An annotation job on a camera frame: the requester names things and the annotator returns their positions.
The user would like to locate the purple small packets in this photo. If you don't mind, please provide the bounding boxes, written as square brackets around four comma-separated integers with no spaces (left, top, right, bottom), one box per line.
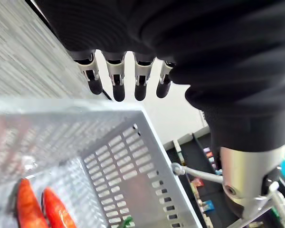
[203,147,216,167]

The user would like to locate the metal wire basket handle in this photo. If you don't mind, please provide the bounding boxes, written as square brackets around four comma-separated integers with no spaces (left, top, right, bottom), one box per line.
[171,162,285,228]

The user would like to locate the grey perforated plastic basket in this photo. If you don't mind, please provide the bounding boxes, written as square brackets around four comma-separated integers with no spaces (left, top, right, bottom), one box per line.
[0,96,204,228]

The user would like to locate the blue snack packet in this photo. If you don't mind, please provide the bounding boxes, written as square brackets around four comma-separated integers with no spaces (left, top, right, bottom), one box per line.
[202,200,216,212]

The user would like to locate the large red-orange vegetable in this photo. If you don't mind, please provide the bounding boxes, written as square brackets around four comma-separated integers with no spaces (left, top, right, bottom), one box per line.
[16,178,48,228]

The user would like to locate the red snack packet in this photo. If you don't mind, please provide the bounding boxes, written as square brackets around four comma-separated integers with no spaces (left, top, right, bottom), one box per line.
[191,178,205,189]

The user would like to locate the white shelf price rail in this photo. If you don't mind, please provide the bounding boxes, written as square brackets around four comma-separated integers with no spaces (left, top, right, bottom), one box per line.
[172,139,186,167]

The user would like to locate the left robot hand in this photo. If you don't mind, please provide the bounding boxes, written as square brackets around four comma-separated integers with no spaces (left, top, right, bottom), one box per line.
[35,0,285,219]

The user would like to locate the red-orange vegetable with shine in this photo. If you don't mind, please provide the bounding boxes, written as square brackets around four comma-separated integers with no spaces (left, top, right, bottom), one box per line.
[41,187,77,228]

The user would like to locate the green vegetable stem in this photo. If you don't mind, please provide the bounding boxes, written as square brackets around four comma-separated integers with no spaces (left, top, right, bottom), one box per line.
[119,215,134,228]

